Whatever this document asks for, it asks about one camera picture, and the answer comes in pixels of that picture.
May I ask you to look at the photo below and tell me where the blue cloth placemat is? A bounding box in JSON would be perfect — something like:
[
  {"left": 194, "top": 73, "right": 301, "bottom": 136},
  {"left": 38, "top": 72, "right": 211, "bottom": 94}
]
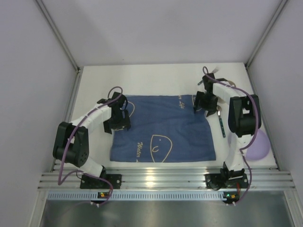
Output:
[{"left": 110, "top": 95, "right": 216, "bottom": 163}]

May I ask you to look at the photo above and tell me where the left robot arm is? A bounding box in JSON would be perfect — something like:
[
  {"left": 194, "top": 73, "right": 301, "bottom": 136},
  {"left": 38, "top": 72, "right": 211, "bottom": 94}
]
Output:
[{"left": 53, "top": 92, "right": 131, "bottom": 178}]

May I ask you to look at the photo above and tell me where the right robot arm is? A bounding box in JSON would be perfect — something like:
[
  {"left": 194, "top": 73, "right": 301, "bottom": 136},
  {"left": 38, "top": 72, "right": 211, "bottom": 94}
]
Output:
[{"left": 194, "top": 73, "right": 261, "bottom": 172}]

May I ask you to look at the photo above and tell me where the purple plate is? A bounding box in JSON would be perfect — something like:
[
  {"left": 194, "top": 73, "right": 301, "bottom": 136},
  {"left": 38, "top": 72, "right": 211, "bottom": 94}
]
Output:
[{"left": 246, "top": 130, "right": 270, "bottom": 161}]

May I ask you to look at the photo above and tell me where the spoon with green handle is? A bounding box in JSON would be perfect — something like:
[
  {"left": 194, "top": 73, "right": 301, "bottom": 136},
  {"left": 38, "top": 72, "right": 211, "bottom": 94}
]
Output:
[{"left": 216, "top": 106, "right": 226, "bottom": 138}]

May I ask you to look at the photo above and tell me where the fork with green handle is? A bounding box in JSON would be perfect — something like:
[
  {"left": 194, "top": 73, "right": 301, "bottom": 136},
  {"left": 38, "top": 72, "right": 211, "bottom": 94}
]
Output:
[{"left": 197, "top": 67, "right": 220, "bottom": 86}]

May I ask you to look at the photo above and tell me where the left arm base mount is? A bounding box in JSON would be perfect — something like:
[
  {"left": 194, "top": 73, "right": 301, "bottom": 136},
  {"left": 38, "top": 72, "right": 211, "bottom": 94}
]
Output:
[{"left": 80, "top": 174, "right": 122, "bottom": 189}]

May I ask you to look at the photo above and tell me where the aluminium rail frame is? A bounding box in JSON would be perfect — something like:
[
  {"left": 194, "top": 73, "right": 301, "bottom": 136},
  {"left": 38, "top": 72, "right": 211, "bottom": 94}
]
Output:
[{"left": 38, "top": 167, "right": 295, "bottom": 191}]

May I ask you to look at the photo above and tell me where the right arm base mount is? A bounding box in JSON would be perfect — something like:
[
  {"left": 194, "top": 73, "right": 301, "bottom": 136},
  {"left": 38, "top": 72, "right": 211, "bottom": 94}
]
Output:
[{"left": 205, "top": 162, "right": 249, "bottom": 191}]

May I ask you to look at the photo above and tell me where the perforated cable duct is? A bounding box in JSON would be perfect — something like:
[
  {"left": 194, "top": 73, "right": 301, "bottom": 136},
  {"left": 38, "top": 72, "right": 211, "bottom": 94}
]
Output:
[{"left": 47, "top": 191, "right": 239, "bottom": 201}]

